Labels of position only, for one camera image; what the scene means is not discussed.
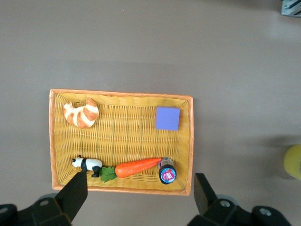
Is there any grey aluminium bracket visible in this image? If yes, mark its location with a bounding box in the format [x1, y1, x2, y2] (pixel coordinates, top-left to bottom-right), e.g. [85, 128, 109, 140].
[281, 0, 301, 17]

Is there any small bottle with colourful cap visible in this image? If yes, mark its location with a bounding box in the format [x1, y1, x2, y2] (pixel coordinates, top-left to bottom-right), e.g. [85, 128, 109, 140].
[158, 157, 177, 185]

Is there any orange rimmed yellow wicker basket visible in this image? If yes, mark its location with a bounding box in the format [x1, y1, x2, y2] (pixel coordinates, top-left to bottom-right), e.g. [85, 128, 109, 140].
[48, 89, 194, 196]

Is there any orange toy carrot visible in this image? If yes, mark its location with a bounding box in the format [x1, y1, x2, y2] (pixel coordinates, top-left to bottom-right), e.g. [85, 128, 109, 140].
[99, 157, 163, 183]

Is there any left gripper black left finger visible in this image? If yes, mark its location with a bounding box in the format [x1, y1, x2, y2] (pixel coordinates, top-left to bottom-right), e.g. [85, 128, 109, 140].
[0, 172, 88, 226]

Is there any purple foam block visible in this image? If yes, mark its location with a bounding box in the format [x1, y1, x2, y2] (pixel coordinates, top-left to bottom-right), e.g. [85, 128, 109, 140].
[155, 106, 181, 131]

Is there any toy croissant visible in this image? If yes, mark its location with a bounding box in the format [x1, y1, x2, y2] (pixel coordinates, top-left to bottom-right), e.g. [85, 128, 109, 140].
[63, 97, 100, 129]

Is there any toy panda figure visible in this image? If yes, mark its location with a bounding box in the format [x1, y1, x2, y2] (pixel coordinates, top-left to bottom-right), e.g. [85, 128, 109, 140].
[71, 154, 103, 178]

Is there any yellowish clear tape roll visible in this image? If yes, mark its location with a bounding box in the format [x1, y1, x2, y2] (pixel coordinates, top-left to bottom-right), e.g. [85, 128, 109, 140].
[283, 144, 301, 180]

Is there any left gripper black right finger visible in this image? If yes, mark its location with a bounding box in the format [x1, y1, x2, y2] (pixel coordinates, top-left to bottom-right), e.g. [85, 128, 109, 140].
[187, 173, 292, 226]

